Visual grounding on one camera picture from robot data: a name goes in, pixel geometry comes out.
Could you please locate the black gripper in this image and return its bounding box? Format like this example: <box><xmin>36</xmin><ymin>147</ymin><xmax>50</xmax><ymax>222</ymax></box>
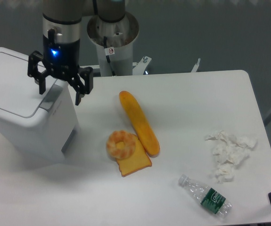
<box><xmin>27</xmin><ymin>39</ymin><xmax>93</xmax><ymax>105</ymax></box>

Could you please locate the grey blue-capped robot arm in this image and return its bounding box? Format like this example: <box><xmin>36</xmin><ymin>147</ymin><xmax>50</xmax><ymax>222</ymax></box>
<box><xmin>27</xmin><ymin>0</ymin><xmax>125</xmax><ymax>105</ymax></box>

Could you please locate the white trash can body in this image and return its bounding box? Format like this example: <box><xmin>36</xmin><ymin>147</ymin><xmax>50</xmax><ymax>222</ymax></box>
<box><xmin>0</xmin><ymin>81</ymin><xmax>79</xmax><ymax>163</ymax></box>

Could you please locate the orange toast slice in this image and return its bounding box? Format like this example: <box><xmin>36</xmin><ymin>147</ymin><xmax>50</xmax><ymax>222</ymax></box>
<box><xmin>116</xmin><ymin>134</ymin><xmax>152</xmax><ymax>177</ymax></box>

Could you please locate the long orange baguette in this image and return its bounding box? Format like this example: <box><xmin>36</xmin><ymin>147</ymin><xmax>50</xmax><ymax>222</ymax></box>
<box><xmin>119</xmin><ymin>90</ymin><xmax>160</xmax><ymax>156</ymax></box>

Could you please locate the crumpled white tissue paper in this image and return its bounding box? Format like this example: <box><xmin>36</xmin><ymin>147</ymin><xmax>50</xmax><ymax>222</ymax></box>
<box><xmin>205</xmin><ymin>130</ymin><xmax>257</xmax><ymax>184</ymax></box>

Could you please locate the clear plastic water bottle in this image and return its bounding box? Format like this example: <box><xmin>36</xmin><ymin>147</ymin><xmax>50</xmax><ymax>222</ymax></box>
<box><xmin>178</xmin><ymin>174</ymin><xmax>232</xmax><ymax>218</ymax></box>

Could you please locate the black cable on pedestal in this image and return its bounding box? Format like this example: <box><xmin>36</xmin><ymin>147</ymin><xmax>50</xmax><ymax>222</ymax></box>
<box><xmin>103</xmin><ymin>36</ymin><xmax>115</xmax><ymax>76</ymax></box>

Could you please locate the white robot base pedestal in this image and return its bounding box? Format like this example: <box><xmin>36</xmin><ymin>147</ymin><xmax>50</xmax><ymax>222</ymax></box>
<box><xmin>87</xmin><ymin>12</ymin><xmax>139</xmax><ymax>77</ymax></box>

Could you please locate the white metal frame bracket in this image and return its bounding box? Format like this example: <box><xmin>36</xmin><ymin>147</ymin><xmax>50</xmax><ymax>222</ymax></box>
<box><xmin>81</xmin><ymin>56</ymin><xmax>152</xmax><ymax>77</ymax></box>

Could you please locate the ring-shaped bread donut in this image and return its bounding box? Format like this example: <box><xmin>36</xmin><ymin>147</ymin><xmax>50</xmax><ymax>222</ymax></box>
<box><xmin>106</xmin><ymin>130</ymin><xmax>136</xmax><ymax>159</ymax></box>

